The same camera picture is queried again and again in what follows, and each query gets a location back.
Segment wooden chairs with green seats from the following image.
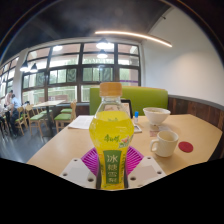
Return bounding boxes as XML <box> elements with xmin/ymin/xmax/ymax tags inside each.
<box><xmin>12</xmin><ymin>99</ymin><xmax>78</xmax><ymax>138</ymax></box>

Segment small blue-capped glue bottle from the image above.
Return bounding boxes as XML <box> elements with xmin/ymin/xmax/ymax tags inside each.
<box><xmin>133</xmin><ymin>110</ymin><xmax>140</xmax><ymax>125</ymax></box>

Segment flat round red coaster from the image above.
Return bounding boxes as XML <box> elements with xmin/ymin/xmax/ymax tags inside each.
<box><xmin>177</xmin><ymin>141</ymin><xmax>195</xmax><ymax>154</ymax></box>

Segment white ceramic bowl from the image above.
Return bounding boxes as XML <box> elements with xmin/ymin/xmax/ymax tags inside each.
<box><xmin>142</xmin><ymin>106</ymin><xmax>172</xmax><ymax>126</ymax></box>

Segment clear plastic wrapper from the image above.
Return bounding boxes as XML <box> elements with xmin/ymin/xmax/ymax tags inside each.
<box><xmin>148</xmin><ymin>124</ymin><xmax>172</xmax><ymax>138</ymax></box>

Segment wooden dining table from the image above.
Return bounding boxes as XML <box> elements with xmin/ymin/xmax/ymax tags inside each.
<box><xmin>32</xmin><ymin>99</ymin><xmax>67</xmax><ymax>134</ymax></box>

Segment yellow drink bottle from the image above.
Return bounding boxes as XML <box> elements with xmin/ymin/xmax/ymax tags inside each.
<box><xmin>88</xmin><ymin>82</ymin><xmax>135</xmax><ymax>191</ymax></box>

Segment white ceramic mug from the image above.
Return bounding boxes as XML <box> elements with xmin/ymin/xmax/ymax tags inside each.
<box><xmin>149</xmin><ymin>130</ymin><xmax>180</xmax><ymax>158</ymax></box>

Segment green upholstered bench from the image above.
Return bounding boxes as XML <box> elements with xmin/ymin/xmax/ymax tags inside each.
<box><xmin>89</xmin><ymin>86</ymin><xmax>169</xmax><ymax>117</ymax></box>

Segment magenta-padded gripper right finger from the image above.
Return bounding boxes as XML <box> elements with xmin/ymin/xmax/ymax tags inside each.
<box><xmin>125</xmin><ymin>145</ymin><xmax>167</xmax><ymax>190</ymax></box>

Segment long curved light strip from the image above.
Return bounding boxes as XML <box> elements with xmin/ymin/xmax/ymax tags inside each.
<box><xmin>94</xmin><ymin>30</ymin><xmax>174</xmax><ymax>48</ymax></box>

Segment white paper sheets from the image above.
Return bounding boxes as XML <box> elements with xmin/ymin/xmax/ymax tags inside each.
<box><xmin>67</xmin><ymin>114</ymin><xmax>95</xmax><ymax>130</ymax></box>

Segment black-framed tablet with pictures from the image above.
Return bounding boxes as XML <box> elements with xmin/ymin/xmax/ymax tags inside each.
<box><xmin>120</xmin><ymin>98</ymin><xmax>134</xmax><ymax>120</ymax></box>

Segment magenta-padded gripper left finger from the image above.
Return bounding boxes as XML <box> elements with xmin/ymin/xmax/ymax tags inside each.
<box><xmin>59</xmin><ymin>146</ymin><xmax>100</xmax><ymax>190</ymax></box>

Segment black pendant ceiling lamps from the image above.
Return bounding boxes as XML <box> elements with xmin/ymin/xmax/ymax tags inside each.
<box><xmin>19</xmin><ymin>37</ymin><xmax>111</xmax><ymax>74</ymax></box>

